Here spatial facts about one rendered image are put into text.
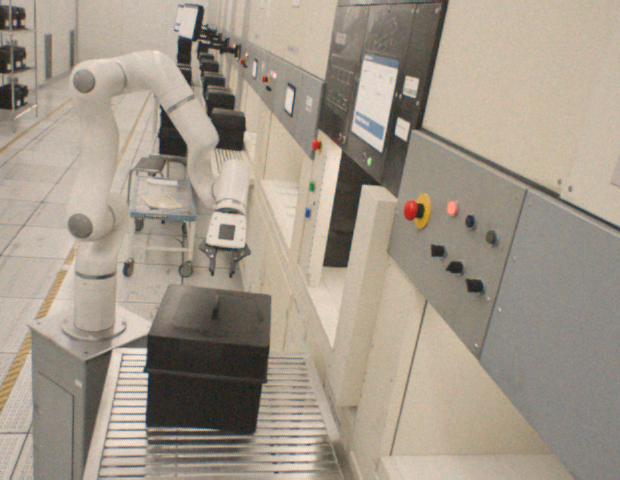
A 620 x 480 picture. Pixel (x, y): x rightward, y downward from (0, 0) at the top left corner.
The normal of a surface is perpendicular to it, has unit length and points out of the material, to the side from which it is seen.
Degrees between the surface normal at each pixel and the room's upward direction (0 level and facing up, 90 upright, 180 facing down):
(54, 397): 90
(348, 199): 90
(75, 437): 90
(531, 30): 90
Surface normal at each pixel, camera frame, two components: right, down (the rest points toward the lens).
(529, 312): -0.97, -0.07
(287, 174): 0.18, 0.36
